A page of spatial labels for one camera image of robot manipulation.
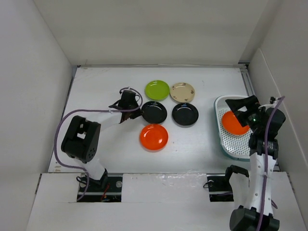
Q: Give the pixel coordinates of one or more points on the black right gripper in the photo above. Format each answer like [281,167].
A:
[250,102]

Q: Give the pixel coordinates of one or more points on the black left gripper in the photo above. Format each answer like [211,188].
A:
[138,113]

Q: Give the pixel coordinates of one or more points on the black plate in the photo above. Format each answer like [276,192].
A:
[154,112]
[185,114]

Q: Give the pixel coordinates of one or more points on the orange plate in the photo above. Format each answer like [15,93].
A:
[153,137]
[232,125]

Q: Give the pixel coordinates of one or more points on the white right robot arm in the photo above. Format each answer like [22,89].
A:
[251,189]

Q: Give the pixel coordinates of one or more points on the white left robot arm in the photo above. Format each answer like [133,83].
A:
[81,139]

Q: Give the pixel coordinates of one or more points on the white perforated plastic bin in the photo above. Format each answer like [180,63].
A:
[234,146]

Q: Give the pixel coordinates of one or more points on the lime green plate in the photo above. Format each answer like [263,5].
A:
[157,90]

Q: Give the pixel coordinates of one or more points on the cream plate with small motifs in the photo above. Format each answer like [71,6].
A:
[182,92]

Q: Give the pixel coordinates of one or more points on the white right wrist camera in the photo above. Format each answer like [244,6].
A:
[274,101]

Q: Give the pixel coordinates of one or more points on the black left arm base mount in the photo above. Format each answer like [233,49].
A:
[110,194]

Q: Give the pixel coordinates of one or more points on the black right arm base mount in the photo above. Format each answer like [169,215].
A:
[219,189]

